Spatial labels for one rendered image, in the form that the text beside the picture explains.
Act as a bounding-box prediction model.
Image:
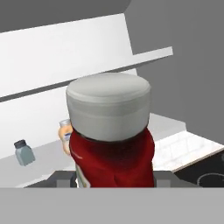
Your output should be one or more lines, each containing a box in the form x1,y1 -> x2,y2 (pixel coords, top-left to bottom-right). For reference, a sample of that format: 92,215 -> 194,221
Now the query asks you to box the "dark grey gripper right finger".
153,170 -> 200,189

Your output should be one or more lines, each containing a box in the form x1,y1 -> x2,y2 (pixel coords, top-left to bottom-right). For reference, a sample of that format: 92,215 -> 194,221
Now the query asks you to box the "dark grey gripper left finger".
25,170 -> 78,189

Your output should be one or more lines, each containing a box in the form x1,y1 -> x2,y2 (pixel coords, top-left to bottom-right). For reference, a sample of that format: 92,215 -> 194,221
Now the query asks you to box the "red condiment bottle white cap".
65,72 -> 156,188

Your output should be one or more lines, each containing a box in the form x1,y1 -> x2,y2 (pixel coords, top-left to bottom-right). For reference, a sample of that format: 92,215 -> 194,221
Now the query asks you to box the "orange condiment bottle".
58,118 -> 73,157

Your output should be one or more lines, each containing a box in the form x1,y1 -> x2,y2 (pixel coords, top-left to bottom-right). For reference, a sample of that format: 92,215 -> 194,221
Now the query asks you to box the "grey shaker black cap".
13,139 -> 37,167

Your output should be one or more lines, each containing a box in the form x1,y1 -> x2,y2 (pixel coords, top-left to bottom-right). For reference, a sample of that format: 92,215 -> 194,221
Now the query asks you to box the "white cabinet shelf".
0,45 -> 174,103

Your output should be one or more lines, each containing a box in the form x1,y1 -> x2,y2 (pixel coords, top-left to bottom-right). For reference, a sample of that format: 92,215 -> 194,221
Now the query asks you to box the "black hob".
174,150 -> 224,189

